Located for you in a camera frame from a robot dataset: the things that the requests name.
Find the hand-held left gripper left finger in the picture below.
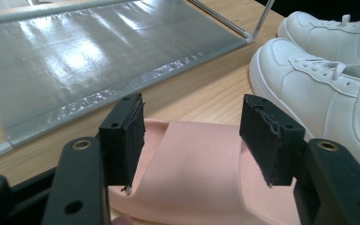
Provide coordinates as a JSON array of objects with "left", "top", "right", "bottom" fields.
[{"left": 98, "top": 93, "right": 146, "bottom": 195}]

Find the grey metal shoe rack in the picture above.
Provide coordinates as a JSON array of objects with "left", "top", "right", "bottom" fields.
[{"left": 0, "top": 0, "right": 276, "bottom": 165}]

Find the white lace-up sneaker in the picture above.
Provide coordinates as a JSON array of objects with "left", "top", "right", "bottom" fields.
[
  {"left": 248, "top": 37, "right": 360, "bottom": 177},
  {"left": 277, "top": 10, "right": 360, "bottom": 74}
]

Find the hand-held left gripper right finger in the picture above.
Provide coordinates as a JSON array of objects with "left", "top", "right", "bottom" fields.
[{"left": 239, "top": 93, "right": 308, "bottom": 188}]

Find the pink rubber slipper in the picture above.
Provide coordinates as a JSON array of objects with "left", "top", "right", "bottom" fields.
[{"left": 108, "top": 118, "right": 303, "bottom": 225}]

